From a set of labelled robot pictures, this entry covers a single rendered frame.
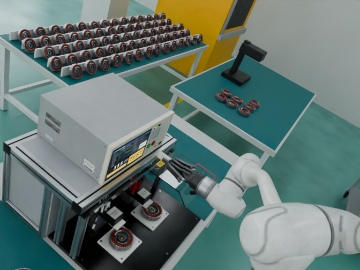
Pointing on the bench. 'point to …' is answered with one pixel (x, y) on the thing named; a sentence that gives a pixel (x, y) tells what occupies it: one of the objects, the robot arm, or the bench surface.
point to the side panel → (25, 195)
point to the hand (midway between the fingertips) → (163, 157)
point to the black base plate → (137, 228)
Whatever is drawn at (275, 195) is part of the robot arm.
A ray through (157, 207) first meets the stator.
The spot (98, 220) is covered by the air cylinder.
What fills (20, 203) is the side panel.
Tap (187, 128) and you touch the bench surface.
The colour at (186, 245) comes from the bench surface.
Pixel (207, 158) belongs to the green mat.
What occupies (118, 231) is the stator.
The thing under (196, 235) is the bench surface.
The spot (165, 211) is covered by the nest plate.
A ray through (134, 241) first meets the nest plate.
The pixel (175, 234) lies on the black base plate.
